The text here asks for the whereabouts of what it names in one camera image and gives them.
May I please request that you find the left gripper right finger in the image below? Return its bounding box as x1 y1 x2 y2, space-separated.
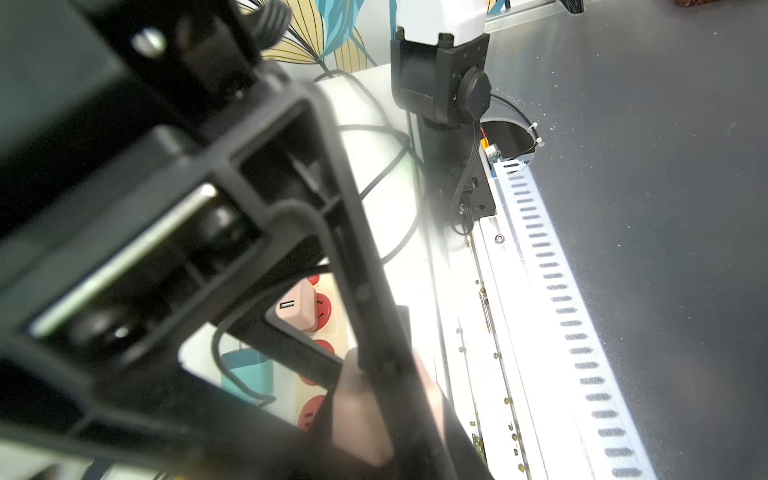
269 81 491 479

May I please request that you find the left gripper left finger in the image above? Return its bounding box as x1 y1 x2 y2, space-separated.
179 291 383 479

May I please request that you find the small pink plug adapter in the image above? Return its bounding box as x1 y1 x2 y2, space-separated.
275 279 317 332

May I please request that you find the beige red power strip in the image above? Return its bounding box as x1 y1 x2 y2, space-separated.
292 274 357 432

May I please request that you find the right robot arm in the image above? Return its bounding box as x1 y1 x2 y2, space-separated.
391 1 495 235

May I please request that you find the teal plug adapter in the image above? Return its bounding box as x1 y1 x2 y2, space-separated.
221 348 275 405

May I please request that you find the aluminium front rail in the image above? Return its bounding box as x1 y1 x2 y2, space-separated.
427 162 655 479

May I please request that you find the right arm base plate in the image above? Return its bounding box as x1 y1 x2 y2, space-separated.
447 148 496 236

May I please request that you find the black power strip cable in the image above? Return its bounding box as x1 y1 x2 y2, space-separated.
311 68 430 268

